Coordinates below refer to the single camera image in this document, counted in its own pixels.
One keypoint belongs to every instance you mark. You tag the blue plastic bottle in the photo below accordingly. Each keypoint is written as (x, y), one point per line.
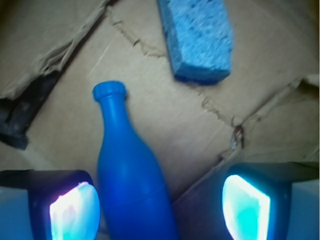
(133, 191)

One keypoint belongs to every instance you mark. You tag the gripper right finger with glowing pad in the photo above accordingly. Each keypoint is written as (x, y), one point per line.
(272, 201)

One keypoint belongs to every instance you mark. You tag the blue sponge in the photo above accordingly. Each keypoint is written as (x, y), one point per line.
(199, 39)

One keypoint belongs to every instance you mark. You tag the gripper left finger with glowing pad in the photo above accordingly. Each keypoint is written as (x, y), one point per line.
(48, 205)

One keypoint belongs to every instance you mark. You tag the brown paper bag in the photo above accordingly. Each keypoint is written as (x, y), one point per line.
(53, 53)

